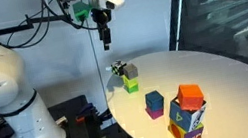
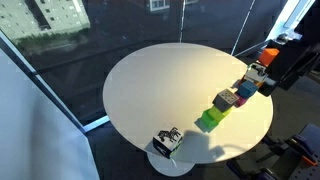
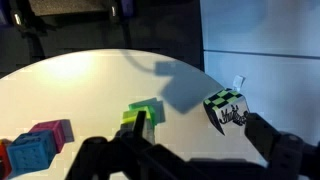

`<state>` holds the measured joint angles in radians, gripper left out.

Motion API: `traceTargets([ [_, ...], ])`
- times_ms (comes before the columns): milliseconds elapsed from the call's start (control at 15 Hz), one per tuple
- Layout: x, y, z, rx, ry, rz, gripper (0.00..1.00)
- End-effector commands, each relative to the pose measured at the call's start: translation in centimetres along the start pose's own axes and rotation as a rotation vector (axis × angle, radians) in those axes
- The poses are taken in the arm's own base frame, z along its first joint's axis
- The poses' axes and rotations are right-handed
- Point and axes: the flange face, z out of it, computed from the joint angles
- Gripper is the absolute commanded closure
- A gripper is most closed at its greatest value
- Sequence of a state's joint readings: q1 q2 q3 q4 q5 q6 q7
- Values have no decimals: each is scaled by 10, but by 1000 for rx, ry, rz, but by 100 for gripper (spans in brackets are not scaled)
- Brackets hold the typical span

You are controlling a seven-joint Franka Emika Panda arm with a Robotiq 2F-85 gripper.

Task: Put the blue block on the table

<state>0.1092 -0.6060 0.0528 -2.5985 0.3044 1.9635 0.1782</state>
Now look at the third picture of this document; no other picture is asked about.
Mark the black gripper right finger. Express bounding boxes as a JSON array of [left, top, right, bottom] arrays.
[[244, 112, 320, 180]]

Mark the green block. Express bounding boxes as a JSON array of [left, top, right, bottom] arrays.
[[128, 97, 166, 126]]

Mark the grey patterned block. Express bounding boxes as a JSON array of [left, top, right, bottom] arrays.
[[119, 120, 157, 145]]

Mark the zebra print checkered cube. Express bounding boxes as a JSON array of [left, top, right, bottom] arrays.
[[202, 87, 251, 136]]

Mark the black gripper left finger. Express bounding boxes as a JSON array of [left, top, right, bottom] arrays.
[[64, 110, 208, 180]]

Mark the red block with picture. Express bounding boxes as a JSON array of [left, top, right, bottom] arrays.
[[0, 139, 13, 179]]

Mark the blue block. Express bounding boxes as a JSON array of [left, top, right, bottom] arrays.
[[6, 129, 58, 176]]

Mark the magenta block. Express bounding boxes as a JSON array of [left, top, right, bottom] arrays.
[[29, 119, 75, 154]]

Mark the white tag on cube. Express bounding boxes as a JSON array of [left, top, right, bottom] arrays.
[[232, 75, 246, 93]]

